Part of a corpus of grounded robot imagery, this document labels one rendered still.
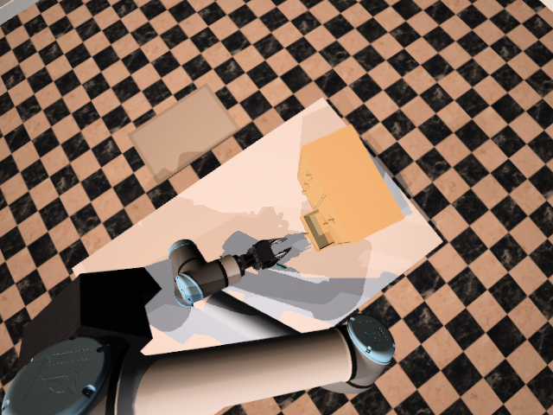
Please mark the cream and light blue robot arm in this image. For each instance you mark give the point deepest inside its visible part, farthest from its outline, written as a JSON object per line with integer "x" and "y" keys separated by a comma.
{"x": 80, "y": 376}

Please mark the light wooden chest of drawers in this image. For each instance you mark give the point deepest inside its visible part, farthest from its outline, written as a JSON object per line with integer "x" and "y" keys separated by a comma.
{"x": 357, "y": 192}

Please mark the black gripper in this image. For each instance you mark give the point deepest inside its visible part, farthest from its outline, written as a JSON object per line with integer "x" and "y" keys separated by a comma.
{"x": 261, "y": 255}

